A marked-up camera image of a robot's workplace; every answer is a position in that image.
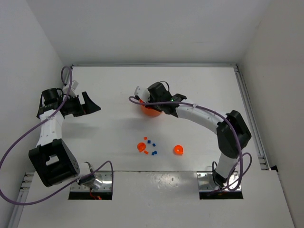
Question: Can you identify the orange ring lego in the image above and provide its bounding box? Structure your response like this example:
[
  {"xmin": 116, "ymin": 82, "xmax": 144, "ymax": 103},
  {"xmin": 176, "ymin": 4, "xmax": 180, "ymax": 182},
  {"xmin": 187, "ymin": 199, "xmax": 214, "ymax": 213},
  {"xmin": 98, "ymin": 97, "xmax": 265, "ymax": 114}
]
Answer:
[
  {"xmin": 137, "ymin": 142, "xmax": 146, "ymax": 152},
  {"xmin": 173, "ymin": 145, "xmax": 184, "ymax": 155}
]

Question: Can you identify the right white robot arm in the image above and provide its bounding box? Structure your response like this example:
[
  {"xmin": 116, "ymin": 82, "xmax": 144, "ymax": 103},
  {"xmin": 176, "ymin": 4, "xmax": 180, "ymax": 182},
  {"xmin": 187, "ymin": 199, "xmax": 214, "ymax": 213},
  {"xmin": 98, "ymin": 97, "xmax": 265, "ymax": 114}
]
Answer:
[{"xmin": 142, "ymin": 82, "xmax": 252, "ymax": 188}]

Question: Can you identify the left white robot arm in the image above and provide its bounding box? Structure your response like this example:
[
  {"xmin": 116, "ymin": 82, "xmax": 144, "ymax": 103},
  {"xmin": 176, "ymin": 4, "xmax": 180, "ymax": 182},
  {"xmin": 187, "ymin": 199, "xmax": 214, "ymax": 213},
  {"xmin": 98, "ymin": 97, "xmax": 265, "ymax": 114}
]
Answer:
[{"xmin": 28, "ymin": 88, "xmax": 101, "ymax": 187}]

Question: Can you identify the orange round divided container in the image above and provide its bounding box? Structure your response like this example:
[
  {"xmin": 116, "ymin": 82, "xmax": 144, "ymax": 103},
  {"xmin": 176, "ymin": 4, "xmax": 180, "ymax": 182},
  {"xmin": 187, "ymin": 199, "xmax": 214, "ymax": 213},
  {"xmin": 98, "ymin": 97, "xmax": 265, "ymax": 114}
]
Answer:
[{"xmin": 140, "ymin": 105, "xmax": 162, "ymax": 117}]

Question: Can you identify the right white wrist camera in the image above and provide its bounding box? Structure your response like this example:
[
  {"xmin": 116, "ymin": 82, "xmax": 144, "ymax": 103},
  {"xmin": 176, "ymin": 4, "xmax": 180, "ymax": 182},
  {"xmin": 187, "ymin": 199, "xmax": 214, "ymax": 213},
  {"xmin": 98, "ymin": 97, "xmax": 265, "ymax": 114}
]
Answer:
[{"xmin": 134, "ymin": 86, "xmax": 150, "ymax": 103}]

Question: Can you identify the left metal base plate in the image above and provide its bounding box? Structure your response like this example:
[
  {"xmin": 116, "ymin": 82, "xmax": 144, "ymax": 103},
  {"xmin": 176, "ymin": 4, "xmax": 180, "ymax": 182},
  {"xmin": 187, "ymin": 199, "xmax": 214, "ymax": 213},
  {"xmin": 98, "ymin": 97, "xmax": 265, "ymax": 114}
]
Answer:
[{"xmin": 70, "ymin": 171, "xmax": 112, "ymax": 193}]

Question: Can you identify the metal base plate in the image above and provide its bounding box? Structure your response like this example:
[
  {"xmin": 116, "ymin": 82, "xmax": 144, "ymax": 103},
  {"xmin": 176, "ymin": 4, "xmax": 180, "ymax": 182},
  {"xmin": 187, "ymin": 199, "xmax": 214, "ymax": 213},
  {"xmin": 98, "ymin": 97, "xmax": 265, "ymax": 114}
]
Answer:
[
  {"xmin": 70, "ymin": 171, "xmax": 112, "ymax": 193},
  {"xmin": 196, "ymin": 171, "xmax": 239, "ymax": 192}
]

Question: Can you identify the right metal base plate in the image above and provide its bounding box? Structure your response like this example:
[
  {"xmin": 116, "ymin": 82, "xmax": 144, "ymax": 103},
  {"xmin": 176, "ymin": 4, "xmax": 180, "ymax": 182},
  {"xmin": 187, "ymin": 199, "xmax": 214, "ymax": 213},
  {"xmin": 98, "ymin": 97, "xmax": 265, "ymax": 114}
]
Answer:
[{"xmin": 196, "ymin": 171, "xmax": 239, "ymax": 192}]

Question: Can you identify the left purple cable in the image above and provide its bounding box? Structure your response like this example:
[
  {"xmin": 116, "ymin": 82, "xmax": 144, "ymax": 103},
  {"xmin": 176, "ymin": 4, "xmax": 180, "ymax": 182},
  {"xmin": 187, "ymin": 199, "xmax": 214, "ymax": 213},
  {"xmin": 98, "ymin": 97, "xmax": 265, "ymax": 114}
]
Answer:
[{"xmin": 0, "ymin": 66, "xmax": 113, "ymax": 205}]

